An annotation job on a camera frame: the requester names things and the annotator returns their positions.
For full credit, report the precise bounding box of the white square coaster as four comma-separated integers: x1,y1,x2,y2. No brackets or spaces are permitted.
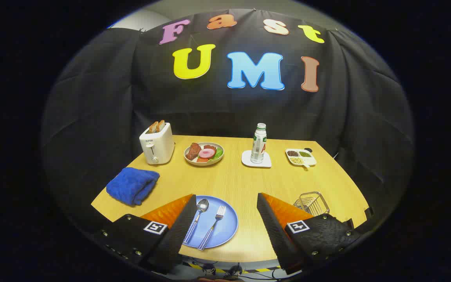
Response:
241,150,272,169

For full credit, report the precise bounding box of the fork with blue checked handle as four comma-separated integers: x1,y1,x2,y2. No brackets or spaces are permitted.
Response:
198,206,227,251

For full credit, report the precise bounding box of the metal wire basket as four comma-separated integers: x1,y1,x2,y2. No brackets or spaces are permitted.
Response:
293,191,330,217

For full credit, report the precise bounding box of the grey food plate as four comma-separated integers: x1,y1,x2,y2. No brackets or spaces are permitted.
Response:
184,142,225,166

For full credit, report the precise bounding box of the spoon with blue checked handle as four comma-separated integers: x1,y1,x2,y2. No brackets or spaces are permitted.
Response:
183,199,210,245

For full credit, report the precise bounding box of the black backdrop cloth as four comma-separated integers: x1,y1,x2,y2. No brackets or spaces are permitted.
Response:
41,9,416,235

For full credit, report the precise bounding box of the blue round plate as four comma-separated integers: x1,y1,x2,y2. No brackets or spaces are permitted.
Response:
182,195,239,249

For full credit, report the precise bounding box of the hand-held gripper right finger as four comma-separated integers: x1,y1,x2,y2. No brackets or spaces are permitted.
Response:
256,192,363,275

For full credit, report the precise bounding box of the blue folded towel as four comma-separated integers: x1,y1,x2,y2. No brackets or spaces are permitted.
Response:
106,167,160,206

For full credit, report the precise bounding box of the brown steak piece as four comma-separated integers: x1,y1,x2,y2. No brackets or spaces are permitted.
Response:
186,143,202,161

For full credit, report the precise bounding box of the white toaster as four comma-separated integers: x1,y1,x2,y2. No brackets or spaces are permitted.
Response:
139,123,175,165

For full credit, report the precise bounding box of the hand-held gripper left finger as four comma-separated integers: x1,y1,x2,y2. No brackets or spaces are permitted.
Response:
92,194,198,275

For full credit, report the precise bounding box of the white divided grain dish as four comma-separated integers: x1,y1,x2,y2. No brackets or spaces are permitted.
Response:
285,148,317,169

